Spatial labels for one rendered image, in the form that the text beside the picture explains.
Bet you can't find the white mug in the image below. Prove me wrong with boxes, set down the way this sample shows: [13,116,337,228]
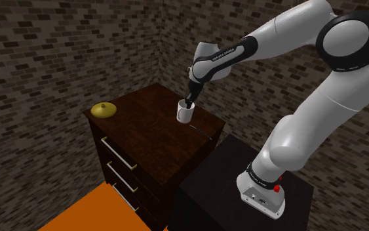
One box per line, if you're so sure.
[176,98,196,124]

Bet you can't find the thin dark pen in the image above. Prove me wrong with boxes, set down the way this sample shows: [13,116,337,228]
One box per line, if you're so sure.
[189,124,214,141]

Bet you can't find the dark wooden chest of drawers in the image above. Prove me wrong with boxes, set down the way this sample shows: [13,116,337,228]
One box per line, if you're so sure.
[82,82,227,231]

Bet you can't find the yellow round lid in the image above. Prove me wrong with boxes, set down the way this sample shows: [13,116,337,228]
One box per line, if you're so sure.
[90,102,117,119]

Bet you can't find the black robot stand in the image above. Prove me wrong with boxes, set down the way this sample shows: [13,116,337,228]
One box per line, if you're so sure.
[167,133,315,231]

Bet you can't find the orange flat furniture top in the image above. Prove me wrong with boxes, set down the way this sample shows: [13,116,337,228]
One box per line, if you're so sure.
[37,181,169,231]

